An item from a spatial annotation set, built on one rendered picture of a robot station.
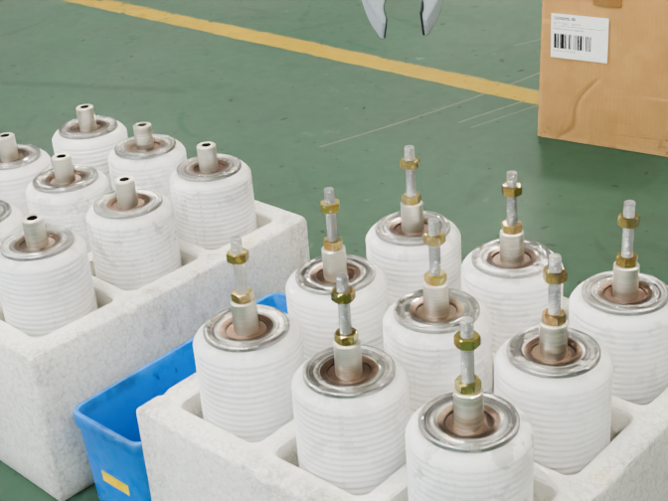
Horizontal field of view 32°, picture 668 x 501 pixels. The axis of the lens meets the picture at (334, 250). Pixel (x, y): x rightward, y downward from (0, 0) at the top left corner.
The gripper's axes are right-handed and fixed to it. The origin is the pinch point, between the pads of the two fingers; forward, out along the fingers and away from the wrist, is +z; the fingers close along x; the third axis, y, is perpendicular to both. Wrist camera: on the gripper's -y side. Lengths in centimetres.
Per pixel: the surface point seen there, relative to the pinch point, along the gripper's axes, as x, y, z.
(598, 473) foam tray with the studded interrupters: -11.6, -31.0, 28.3
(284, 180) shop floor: 16, 74, 46
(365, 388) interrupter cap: 6.2, -27.5, 21.0
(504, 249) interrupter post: -7.9, -8.2, 19.7
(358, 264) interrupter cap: 5.8, -6.8, 20.9
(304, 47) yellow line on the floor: 12, 149, 46
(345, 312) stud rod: 7.3, -25.1, 15.4
